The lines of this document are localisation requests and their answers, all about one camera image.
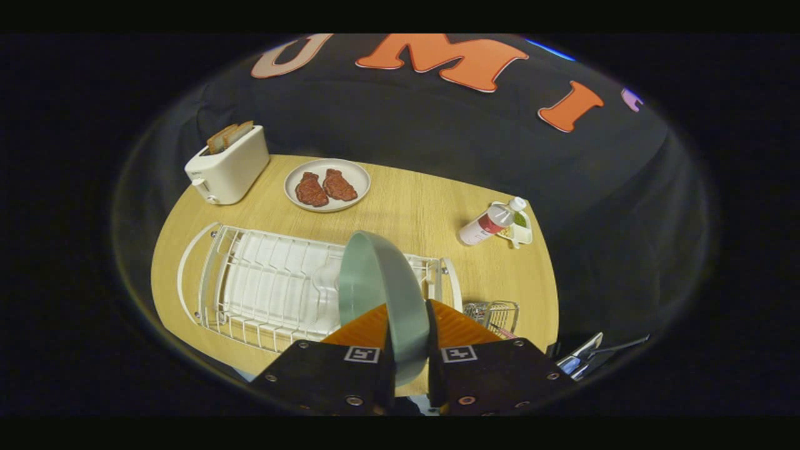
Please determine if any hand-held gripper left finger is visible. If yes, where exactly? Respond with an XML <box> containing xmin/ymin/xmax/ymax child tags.
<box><xmin>250</xmin><ymin>303</ymin><xmax>396</xmax><ymax>416</ymax></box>

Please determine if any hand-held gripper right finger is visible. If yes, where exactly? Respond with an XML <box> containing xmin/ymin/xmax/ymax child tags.
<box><xmin>426</xmin><ymin>299</ymin><xmax>579</xmax><ymax>416</ymax></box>

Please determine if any pale green plate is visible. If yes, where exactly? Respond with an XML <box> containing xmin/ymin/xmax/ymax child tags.
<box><xmin>337</xmin><ymin>230</ymin><xmax>431</xmax><ymax>387</ymax></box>

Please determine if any metal wire basket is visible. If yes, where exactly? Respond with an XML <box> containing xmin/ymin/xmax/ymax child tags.
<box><xmin>464</xmin><ymin>301</ymin><xmax>520</xmax><ymax>340</ymax></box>

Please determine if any white wire dish rack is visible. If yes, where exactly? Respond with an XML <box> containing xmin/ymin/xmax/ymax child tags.
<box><xmin>177</xmin><ymin>222</ymin><xmax>463</xmax><ymax>354</ymax></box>

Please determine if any beige round plate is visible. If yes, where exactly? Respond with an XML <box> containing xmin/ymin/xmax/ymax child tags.
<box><xmin>284</xmin><ymin>158</ymin><xmax>372</xmax><ymax>213</ymax></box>

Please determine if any silver metal object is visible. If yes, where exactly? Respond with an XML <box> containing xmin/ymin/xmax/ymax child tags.
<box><xmin>555</xmin><ymin>332</ymin><xmax>651</xmax><ymax>382</ymax></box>

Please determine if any white wavy drip tray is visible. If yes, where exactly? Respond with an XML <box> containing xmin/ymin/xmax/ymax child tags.
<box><xmin>222</xmin><ymin>234</ymin><xmax>432</xmax><ymax>335</ymax></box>

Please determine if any clear bottle red label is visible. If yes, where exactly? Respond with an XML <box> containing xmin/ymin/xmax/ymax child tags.
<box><xmin>458</xmin><ymin>197</ymin><xmax>528</xmax><ymax>246</ymax></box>

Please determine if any white divided snack tray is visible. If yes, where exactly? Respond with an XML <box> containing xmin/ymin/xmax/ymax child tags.
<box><xmin>491</xmin><ymin>200</ymin><xmax>533</xmax><ymax>249</ymax></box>

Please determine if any red meat piece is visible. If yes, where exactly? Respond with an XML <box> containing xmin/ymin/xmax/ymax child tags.
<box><xmin>295</xmin><ymin>172</ymin><xmax>329</xmax><ymax>208</ymax></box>
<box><xmin>322</xmin><ymin>169</ymin><xmax>358</xmax><ymax>201</ymax></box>

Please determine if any white toaster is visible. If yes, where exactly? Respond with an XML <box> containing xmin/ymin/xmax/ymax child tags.
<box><xmin>184</xmin><ymin>125</ymin><xmax>271</xmax><ymax>206</ymax></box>

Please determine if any brown bread slice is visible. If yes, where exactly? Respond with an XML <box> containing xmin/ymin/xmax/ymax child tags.
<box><xmin>206</xmin><ymin>125</ymin><xmax>239</xmax><ymax>155</ymax></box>
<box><xmin>224</xmin><ymin>121</ymin><xmax>254</xmax><ymax>148</ymax></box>

